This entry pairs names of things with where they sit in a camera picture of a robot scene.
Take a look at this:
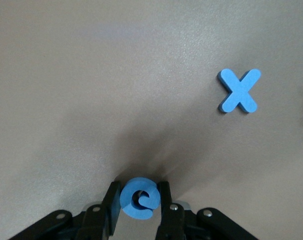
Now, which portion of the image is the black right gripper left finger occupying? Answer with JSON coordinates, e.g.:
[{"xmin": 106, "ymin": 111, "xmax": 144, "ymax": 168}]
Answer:
[{"xmin": 76, "ymin": 181, "xmax": 123, "ymax": 240}]

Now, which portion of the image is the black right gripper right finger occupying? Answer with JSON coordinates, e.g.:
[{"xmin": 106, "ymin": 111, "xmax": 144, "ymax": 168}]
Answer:
[{"xmin": 155, "ymin": 181, "xmax": 187, "ymax": 240}]

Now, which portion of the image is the blue foam lowercase e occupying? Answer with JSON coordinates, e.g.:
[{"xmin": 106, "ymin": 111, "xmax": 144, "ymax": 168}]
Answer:
[{"xmin": 119, "ymin": 176, "xmax": 162, "ymax": 221}]

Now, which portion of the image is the blue foam letter x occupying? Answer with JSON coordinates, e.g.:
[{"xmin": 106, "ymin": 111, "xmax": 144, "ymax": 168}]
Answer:
[{"xmin": 217, "ymin": 68, "xmax": 262, "ymax": 115}]

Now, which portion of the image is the brown table cover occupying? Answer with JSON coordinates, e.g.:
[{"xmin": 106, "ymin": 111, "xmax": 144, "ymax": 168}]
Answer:
[{"xmin": 0, "ymin": 0, "xmax": 303, "ymax": 240}]

